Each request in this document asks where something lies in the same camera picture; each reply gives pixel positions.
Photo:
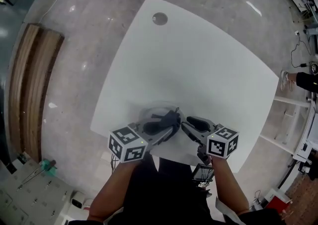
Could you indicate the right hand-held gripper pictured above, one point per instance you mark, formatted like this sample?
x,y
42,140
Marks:
x,y
222,143

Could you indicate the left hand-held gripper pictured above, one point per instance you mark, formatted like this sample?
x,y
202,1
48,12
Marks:
x,y
126,145

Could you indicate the dark grey cloth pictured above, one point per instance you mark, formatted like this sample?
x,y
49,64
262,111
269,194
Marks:
x,y
171,121

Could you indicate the white plate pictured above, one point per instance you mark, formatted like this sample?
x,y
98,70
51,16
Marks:
x,y
161,106

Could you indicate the person's right forearm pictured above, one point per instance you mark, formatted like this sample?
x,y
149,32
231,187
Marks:
x,y
229,184

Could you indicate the person's left forearm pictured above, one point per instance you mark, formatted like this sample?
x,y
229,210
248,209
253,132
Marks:
x,y
111,189

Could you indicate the person in black shirt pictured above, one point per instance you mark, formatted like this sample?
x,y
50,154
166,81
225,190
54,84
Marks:
x,y
169,194

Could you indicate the red white bucket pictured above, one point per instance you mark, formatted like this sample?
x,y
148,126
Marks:
x,y
87,204

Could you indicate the red box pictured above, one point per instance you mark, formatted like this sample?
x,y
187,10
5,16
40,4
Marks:
x,y
278,202

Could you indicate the white appliance with dark screen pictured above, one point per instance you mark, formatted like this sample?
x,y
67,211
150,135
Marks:
x,y
77,199

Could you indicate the round grey table grommet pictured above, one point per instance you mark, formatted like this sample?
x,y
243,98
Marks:
x,y
159,18

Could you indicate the green dustpan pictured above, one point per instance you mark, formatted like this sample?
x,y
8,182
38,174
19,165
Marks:
x,y
48,167

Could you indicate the long wooden board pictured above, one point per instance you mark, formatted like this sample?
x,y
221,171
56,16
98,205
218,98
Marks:
x,y
21,82
39,95

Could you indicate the thin metal rod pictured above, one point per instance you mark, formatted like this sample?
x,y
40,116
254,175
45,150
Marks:
x,y
29,178

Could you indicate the grey locker cabinet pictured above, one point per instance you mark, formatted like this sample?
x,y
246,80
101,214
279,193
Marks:
x,y
29,199

